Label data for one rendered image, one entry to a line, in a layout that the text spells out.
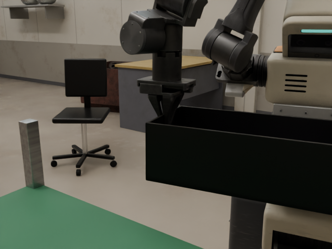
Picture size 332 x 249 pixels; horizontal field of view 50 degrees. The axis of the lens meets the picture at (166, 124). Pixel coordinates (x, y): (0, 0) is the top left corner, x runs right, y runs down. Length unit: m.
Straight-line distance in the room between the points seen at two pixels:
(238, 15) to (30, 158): 0.57
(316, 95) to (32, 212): 0.71
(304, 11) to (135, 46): 0.44
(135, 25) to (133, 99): 3.80
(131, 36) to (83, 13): 6.64
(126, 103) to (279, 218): 3.61
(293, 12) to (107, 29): 6.03
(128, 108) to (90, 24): 2.99
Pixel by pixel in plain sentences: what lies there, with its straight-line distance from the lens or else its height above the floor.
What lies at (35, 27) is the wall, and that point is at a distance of 8.42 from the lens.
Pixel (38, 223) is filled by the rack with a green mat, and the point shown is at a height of 0.95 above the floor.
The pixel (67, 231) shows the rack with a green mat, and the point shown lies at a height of 0.95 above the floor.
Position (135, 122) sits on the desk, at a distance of 4.46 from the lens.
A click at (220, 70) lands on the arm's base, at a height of 1.17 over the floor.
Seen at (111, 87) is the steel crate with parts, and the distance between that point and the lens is 5.28.
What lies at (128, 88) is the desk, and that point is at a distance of 4.43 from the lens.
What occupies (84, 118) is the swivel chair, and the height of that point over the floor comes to 0.50.
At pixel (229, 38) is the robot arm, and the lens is 0.89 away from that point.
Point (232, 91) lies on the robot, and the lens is 1.00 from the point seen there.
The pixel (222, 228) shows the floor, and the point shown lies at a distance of 2.48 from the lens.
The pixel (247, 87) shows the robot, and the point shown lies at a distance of 1.00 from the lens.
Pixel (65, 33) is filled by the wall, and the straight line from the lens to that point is 7.68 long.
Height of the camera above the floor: 1.30
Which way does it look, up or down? 16 degrees down
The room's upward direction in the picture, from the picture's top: straight up
